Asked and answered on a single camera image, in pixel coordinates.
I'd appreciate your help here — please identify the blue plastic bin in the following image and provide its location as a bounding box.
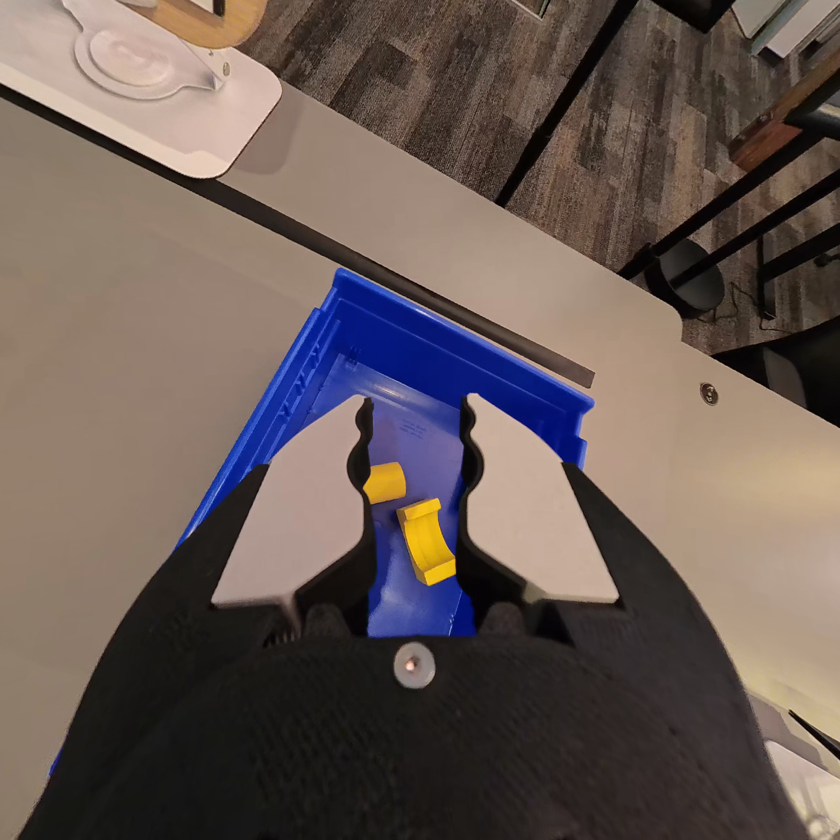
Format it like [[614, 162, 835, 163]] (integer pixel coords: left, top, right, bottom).
[[49, 268, 595, 778]]

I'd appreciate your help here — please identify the yellow arch block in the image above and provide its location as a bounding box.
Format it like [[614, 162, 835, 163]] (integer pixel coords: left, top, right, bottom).
[[395, 497, 458, 587]]

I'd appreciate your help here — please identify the yellow cylinder block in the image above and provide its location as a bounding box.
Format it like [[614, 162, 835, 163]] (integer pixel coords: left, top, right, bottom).
[[363, 461, 407, 505]]

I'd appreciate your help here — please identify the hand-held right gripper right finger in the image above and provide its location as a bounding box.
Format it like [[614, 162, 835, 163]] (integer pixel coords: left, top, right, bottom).
[[456, 392, 621, 632]]

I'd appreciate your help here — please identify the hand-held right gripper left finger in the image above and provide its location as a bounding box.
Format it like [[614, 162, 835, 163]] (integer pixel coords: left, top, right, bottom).
[[210, 394, 377, 634]]

